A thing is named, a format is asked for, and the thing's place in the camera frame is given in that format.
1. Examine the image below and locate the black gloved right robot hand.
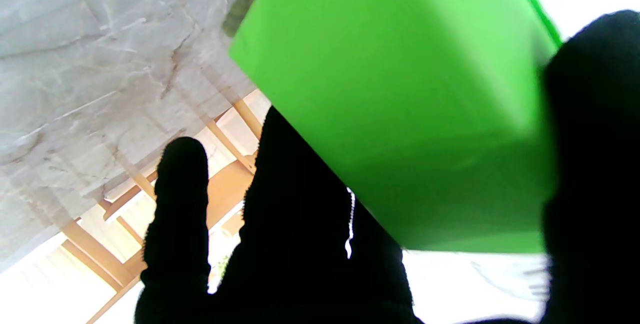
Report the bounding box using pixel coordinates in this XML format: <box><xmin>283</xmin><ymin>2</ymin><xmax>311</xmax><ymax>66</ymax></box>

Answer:
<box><xmin>134</xmin><ymin>10</ymin><xmax>640</xmax><ymax>324</ymax></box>

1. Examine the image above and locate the clear bottle with green base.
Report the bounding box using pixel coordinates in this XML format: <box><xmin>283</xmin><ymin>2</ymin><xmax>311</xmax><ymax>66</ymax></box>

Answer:
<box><xmin>222</xmin><ymin>0</ymin><xmax>563</xmax><ymax>254</ymax></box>

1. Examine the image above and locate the printed room backdrop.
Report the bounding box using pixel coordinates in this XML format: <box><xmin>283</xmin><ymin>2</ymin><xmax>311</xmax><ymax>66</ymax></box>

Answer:
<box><xmin>0</xmin><ymin>89</ymin><xmax>273</xmax><ymax>324</ymax></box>

